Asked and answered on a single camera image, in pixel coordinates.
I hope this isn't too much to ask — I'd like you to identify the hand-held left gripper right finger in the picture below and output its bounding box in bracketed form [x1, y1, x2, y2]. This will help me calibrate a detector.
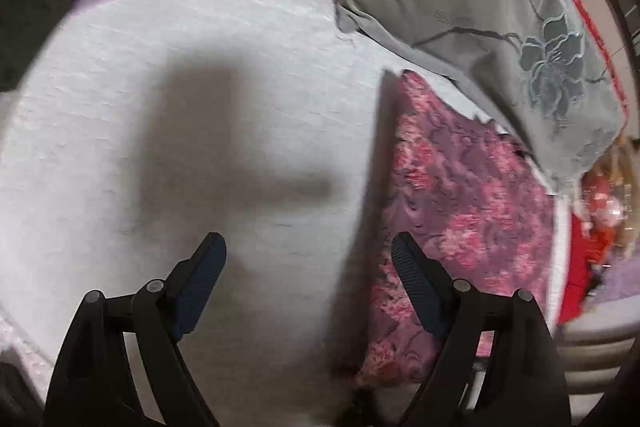
[390, 232, 572, 427]

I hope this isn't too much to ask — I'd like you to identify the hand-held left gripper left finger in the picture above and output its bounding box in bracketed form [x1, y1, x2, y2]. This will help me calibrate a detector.
[44, 232, 227, 427]

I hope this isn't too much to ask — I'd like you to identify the purple floral garment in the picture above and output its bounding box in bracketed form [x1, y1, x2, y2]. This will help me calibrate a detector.
[357, 69, 556, 388]

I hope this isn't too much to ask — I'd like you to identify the plain red cloth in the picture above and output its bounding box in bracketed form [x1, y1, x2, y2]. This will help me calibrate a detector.
[555, 212, 596, 325]

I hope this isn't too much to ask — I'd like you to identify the grey mattress edge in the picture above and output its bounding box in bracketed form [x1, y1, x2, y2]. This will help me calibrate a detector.
[552, 302, 638, 413]

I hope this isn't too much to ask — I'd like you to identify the plastic bag of plush toys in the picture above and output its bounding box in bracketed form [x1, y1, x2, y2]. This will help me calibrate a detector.
[575, 142, 640, 268]

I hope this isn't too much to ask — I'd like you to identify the white quilted bed cover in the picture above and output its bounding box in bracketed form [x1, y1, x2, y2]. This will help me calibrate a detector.
[0, 0, 573, 427]

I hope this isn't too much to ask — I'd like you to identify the grey floral pillow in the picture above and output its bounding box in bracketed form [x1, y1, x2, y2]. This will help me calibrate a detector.
[335, 0, 628, 192]

